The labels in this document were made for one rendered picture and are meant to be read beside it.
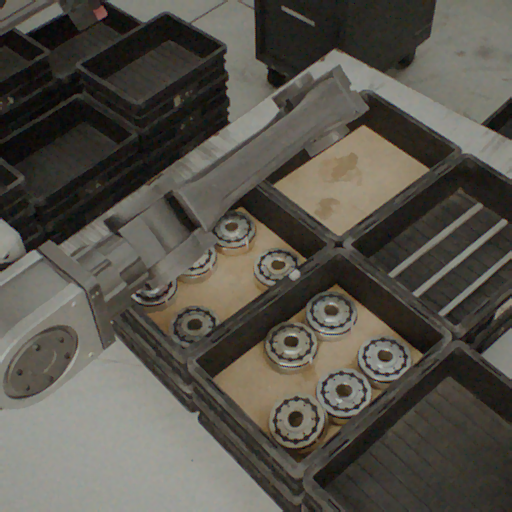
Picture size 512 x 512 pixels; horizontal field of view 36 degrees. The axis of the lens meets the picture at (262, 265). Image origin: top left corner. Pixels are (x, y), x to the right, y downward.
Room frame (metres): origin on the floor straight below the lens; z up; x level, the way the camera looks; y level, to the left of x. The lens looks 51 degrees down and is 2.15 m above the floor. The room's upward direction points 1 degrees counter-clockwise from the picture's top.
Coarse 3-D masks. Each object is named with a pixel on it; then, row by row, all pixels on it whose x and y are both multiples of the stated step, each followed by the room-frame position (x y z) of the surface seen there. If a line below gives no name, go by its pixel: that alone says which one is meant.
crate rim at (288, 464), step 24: (312, 264) 0.98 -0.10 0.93; (360, 264) 0.97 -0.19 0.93; (288, 288) 0.92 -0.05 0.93; (384, 288) 0.91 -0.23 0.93; (216, 336) 0.81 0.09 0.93; (192, 360) 0.76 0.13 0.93; (216, 384) 0.71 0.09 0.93; (240, 408) 0.66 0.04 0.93; (264, 432) 0.62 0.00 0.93; (336, 432) 0.61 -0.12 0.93; (288, 456) 0.57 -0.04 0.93; (312, 456) 0.57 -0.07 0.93
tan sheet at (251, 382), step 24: (336, 288) 0.99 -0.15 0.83; (360, 312) 0.93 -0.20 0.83; (360, 336) 0.87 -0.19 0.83; (240, 360) 0.82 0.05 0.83; (264, 360) 0.82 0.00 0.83; (336, 360) 0.82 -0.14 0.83; (384, 360) 0.81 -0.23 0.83; (240, 384) 0.77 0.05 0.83; (264, 384) 0.77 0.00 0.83; (288, 384) 0.77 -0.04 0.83; (312, 384) 0.76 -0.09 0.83; (264, 408) 0.72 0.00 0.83
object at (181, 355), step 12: (264, 192) 1.17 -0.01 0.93; (300, 216) 1.10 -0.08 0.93; (312, 228) 1.07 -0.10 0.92; (324, 240) 1.04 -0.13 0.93; (324, 252) 1.01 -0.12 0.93; (288, 276) 0.95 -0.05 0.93; (276, 288) 0.92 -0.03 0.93; (132, 300) 0.90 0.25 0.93; (252, 300) 0.89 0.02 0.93; (132, 312) 0.88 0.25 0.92; (144, 312) 0.87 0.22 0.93; (240, 312) 0.86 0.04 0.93; (144, 324) 0.85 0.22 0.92; (156, 324) 0.84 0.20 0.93; (228, 324) 0.84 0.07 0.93; (156, 336) 0.82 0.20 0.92; (168, 336) 0.81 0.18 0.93; (204, 336) 0.81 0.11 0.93; (168, 348) 0.80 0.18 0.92; (180, 348) 0.79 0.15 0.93; (192, 348) 0.79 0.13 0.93; (180, 360) 0.77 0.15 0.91
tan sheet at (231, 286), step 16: (240, 208) 1.22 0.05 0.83; (256, 224) 1.17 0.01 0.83; (256, 240) 1.13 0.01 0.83; (272, 240) 1.13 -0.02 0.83; (224, 256) 1.08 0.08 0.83; (240, 256) 1.08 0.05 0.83; (256, 256) 1.08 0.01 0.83; (224, 272) 1.04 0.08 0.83; (240, 272) 1.04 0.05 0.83; (192, 288) 1.00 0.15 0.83; (208, 288) 1.00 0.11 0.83; (224, 288) 1.00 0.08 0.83; (240, 288) 1.00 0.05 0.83; (256, 288) 1.00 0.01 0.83; (176, 304) 0.96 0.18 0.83; (192, 304) 0.96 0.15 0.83; (208, 304) 0.96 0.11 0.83; (224, 304) 0.96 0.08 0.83; (240, 304) 0.96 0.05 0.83; (160, 320) 0.92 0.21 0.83; (224, 320) 0.92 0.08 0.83
